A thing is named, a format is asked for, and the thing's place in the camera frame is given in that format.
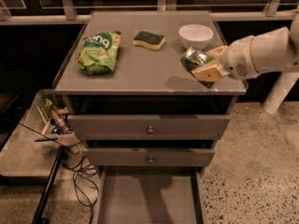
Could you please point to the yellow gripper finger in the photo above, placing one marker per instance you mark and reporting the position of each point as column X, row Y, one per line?
column 210, row 72
column 216, row 53

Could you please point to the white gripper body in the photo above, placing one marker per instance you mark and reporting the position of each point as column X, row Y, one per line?
column 237, row 59

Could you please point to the green soda can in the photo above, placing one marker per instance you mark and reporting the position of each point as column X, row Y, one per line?
column 194, row 58

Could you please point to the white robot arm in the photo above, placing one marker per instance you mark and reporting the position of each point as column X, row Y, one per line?
column 275, row 51

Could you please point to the grey drawer cabinet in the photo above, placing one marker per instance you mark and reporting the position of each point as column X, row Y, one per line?
column 145, row 81

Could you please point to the top grey drawer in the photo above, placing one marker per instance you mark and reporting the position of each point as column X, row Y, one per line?
column 149, row 127

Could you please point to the grey drawer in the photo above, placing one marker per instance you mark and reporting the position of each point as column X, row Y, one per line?
column 149, row 127
column 176, row 157
column 157, row 195

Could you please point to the middle grey drawer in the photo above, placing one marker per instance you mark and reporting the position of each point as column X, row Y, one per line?
column 176, row 157

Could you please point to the bottom grey drawer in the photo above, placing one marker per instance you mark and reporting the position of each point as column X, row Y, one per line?
column 157, row 195

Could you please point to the white ceramic bowl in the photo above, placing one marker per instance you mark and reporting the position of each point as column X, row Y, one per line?
column 195, row 35

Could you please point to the white support pole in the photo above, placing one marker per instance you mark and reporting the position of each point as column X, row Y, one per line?
column 280, row 90

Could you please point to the green and yellow sponge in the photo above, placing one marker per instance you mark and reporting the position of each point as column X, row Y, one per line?
column 148, row 40

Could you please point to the green snack bag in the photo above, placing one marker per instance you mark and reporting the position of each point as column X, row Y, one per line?
column 99, row 53

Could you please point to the clutter items in bin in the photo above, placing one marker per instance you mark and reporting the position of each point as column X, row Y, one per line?
column 56, row 116

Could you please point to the clear plastic bin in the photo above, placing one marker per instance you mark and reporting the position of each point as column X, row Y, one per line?
column 32, row 148

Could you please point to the black metal bar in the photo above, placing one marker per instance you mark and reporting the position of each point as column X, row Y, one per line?
column 46, row 191

